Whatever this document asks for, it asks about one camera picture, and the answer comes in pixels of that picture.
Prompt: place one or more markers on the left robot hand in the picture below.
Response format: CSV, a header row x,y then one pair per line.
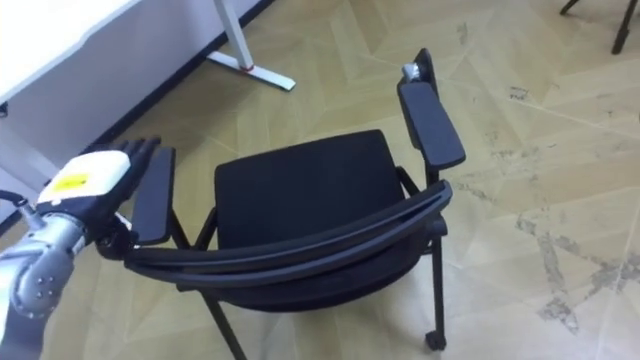
x,y
95,182

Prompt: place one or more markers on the black armchair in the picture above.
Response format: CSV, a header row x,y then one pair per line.
x,y
305,195

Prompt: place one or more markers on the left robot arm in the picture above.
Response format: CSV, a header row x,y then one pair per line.
x,y
42,260

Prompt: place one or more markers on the white desk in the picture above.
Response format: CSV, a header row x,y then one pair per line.
x,y
65,60

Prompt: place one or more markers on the black chair legs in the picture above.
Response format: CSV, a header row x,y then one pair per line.
x,y
617,22

